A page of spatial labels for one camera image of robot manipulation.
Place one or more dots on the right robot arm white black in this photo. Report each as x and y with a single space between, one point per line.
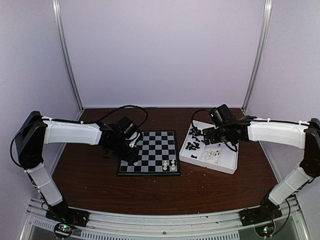
304 135

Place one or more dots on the controller board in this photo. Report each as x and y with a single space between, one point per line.
265 230
62 230

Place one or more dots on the aluminium frame post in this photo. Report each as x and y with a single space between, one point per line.
65 53
264 30

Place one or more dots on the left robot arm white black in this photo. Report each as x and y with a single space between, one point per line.
38 130

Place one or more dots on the black chess pieces upper cluster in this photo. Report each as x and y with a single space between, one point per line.
195 133

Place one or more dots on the black chess pieces cluster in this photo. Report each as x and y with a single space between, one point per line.
195 133
192 146

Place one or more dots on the black chess pieces lower cluster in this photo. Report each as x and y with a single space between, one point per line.
192 146

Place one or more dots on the white plastic tray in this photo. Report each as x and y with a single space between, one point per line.
228 159

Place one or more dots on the black white chessboard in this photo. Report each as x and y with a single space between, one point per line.
154 148

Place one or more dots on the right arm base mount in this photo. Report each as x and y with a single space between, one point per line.
260 212

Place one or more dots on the left aluminium frame post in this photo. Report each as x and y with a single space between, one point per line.
65 53

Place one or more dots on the right controller board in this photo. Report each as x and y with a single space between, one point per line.
265 230

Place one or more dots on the right aluminium frame post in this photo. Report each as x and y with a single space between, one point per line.
264 30

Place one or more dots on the left controller board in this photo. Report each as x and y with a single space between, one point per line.
62 230

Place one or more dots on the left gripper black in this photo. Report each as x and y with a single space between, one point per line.
132 157

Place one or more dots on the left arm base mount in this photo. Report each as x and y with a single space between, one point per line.
63 213

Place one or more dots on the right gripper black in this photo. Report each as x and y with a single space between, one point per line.
213 139

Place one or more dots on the aluminium front rail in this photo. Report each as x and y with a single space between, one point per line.
225 225

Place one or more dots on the white chess pieces pile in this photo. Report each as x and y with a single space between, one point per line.
211 156

